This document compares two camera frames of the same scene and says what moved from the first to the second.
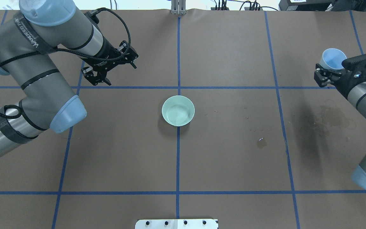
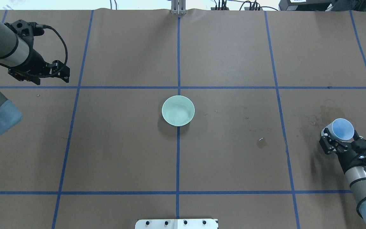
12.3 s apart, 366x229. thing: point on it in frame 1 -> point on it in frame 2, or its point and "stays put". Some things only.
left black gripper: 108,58 -> 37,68
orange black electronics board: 220,9 stays put
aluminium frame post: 178,7 stays put
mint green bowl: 178,111 stays put
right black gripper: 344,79 -> 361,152
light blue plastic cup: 332,58 -> 342,129
